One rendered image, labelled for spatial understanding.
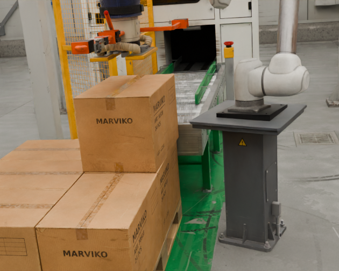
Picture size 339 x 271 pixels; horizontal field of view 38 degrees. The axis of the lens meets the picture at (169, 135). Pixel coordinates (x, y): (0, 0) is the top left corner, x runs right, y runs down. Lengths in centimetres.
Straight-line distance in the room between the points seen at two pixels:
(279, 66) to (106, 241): 124
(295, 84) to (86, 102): 105
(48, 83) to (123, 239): 228
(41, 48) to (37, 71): 19
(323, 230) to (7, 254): 180
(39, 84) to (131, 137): 176
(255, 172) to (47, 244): 119
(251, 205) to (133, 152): 75
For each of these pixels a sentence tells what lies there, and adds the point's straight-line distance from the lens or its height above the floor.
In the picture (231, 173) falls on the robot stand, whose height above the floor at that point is 42.
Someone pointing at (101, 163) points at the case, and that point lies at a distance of 260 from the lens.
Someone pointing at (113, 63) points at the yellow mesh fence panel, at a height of 90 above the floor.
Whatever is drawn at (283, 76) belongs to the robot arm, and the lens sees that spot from 259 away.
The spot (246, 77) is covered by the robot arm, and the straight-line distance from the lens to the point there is 265.
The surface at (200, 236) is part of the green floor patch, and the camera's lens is 303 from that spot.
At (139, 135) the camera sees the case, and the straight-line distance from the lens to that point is 249.
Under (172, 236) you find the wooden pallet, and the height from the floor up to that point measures 2.
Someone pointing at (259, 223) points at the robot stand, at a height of 14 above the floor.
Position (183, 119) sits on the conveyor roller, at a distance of 346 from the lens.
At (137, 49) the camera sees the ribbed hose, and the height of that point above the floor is 115.
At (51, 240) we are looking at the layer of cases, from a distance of 214.
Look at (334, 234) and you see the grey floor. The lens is 309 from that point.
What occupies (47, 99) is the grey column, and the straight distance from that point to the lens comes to 413.
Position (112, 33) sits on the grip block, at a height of 125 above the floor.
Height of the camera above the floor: 145
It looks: 17 degrees down
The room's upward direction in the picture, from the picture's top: 4 degrees counter-clockwise
